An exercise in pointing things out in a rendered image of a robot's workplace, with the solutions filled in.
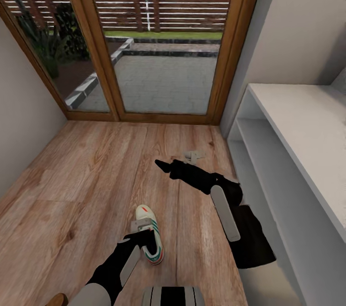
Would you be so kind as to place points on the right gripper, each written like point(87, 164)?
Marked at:
point(180, 170)

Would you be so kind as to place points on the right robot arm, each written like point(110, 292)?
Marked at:
point(264, 281)

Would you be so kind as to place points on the robot trunk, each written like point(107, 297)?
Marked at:
point(173, 296)

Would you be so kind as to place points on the sandal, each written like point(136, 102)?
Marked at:
point(60, 299)

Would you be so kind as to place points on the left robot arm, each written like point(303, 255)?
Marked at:
point(110, 277)

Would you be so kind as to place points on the gym shoe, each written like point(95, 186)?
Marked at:
point(153, 251)

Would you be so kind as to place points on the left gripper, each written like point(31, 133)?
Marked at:
point(145, 237)

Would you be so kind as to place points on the door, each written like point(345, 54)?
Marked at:
point(137, 61)

